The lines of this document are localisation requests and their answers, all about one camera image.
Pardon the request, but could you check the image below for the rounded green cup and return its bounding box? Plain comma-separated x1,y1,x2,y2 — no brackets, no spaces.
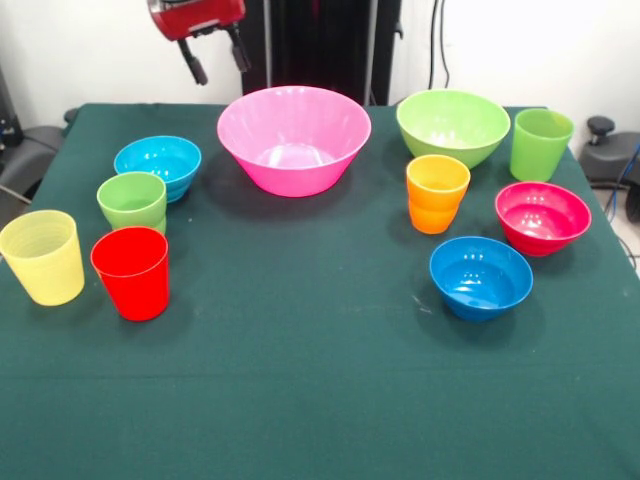
96,171,168,236

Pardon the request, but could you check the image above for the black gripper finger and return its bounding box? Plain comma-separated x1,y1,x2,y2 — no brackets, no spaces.
177,38,209,87
227,23,253,74

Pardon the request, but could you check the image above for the red cup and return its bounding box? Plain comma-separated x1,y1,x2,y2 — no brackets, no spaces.
89,225,170,322

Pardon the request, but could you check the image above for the orange cup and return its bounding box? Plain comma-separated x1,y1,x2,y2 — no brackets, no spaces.
405,154,472,235

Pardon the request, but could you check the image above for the yellow cup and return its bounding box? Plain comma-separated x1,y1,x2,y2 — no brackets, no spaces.
0,209,86,307

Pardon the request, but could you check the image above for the grey chair base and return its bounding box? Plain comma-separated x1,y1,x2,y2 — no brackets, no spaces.
0,124,69,211
579,115,640,224

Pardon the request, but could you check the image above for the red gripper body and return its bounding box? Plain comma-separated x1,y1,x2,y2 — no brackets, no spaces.
149,0,248,43

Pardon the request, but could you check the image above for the small cyan bowl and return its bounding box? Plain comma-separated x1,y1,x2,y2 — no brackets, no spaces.
113,135,203,204

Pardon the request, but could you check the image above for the tall green cup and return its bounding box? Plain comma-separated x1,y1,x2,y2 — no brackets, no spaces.
509,108,576,183

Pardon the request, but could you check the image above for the large green bowl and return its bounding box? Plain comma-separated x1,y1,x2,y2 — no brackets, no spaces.
395,88,512,170

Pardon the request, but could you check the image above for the small magenta bowl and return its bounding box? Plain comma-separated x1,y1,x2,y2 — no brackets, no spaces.
494,180,593,258

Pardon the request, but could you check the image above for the dark green tablecloth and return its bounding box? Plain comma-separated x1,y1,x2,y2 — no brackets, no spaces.
0,102,640,480

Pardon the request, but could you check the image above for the large pink bowl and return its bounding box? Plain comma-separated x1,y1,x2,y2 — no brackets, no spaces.
216,84,373,199

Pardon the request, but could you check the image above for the small blue bowl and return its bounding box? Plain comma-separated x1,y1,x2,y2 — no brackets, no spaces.
428,235,535,323

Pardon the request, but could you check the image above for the blue cable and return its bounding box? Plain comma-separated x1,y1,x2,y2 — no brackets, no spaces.
604,142,640,221

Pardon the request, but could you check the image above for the black hanging cable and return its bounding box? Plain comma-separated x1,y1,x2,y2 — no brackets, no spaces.
428,0,454,91

